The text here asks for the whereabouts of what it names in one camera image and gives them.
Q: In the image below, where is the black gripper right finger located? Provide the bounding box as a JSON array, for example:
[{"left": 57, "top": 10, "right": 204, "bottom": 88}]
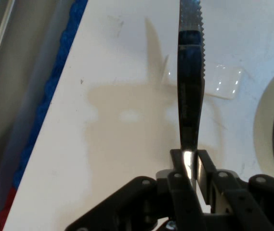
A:
[{"left": 197, "top": 149, "right": 274, "bottom": 231}]

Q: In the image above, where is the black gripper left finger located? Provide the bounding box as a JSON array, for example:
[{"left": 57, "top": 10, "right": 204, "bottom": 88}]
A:
[{"left": 64, "top": 149, "right": 204, "bottom": 231}]

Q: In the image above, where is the serrated steel table knife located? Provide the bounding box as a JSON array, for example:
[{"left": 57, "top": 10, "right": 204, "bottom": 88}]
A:
[{"left": 176, "top": 0, "right": 206, "bottom": 190}]

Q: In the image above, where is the red foam mat edge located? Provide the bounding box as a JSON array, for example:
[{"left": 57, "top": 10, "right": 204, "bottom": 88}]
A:
[{"left": 0, "top": 187, "right": 17, "bottom": 231}]

